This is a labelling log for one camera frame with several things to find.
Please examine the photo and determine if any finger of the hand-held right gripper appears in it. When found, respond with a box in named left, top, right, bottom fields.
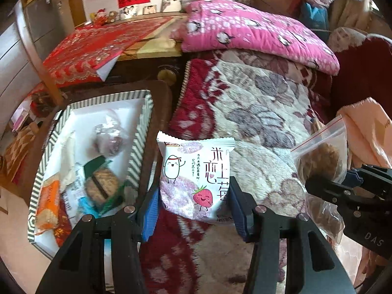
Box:
left=346, top=163, right=392, bottom=197
left=305, top=175, right=366, bottom=206

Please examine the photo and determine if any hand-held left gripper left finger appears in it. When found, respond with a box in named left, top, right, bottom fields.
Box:
left=35, top=187, right=161, bottom=294

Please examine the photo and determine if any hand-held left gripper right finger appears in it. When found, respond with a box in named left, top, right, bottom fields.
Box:
left=227, top=176, right=357, bottom=294

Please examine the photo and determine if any zip bag of brown snack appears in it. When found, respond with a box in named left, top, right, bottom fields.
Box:
left=289, top=115, right=348, bottom=245

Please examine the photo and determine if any brown snack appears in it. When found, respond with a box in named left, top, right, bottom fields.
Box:
left=83, top=165, right=129, bottom=218

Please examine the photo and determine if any white strawberry rice cracker packet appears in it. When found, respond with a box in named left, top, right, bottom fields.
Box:
left=156, top=131, right=236, bottom=222

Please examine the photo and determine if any blue snack packet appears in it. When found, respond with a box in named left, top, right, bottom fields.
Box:
left=78, top=196, right=98, bottom=216

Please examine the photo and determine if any dark green snack packet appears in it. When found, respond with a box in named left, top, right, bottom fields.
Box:
left=83, top=156, right=106, bottom=175

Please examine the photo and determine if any white printed snack packet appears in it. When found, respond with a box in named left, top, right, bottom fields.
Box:
left=61, top=184, right=85, bottom=224

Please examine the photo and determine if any clear bag of purple snack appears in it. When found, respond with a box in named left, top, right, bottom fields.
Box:
left=92, top=112, right=124, bottom=157

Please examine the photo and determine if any red snack packet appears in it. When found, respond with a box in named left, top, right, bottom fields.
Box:
left=53, top=202, right=74, bottom=247

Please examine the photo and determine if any cream snack packet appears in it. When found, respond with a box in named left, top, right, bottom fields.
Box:
left=58, top=132, right=77, bottom=187

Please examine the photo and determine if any orange cracker packet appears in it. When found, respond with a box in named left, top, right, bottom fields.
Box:
left=35, top=179, right=62, bottom=235

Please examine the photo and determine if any white striped-rim tray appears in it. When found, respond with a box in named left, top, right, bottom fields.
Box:
left=27, top=89, right=154, bottom=294

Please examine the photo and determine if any peach cloth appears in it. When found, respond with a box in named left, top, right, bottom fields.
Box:
left=337, top=98, right=392, bottom=169

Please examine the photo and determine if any floral fleece blanket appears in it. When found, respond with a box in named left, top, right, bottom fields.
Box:
left=139, top=49, right=346, bottom=294

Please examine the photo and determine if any dark red cloth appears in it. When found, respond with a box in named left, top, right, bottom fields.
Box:
left=331, top=35, right=392, bottom=111

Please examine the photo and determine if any cream patterned cloth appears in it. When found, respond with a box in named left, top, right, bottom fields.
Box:
left=328, top=27, right=371, bottom=49

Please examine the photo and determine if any round wooden knob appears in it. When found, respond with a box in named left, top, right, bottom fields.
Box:
left=158, top=67, right=180, bottom=84

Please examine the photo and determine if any orange patterned cushion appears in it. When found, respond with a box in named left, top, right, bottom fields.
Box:
left=3, top=122, right=40, bottom=184

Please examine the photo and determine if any teal cloth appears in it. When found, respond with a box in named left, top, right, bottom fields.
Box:
left=300, top=3, right=330, bottom=34

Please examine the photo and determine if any folded beige blanket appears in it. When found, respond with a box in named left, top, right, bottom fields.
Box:
left=331, top=0, right=376, bottom=28

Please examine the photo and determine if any light wooden table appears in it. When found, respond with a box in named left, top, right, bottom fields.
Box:
left=116, top=17, right=184, bottom=63

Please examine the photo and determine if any red embroidered tablecloth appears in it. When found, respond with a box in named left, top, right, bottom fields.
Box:
left=43, top=15, right=178, bottom=86

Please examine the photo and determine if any pink penguin pillow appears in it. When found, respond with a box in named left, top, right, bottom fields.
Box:
left=171, top=0, right=340, bottom=75

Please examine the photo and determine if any red toy figurine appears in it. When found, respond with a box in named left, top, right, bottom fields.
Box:
left=90, top=9, right=118, bottom=25

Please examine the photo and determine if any wooden chair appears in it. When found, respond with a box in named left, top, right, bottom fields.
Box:
left=14, top=0, right=66, bottom=106

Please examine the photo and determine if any grey metal cabinet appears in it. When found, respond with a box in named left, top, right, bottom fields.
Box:
left=23, top=0, right=74, bottom=56

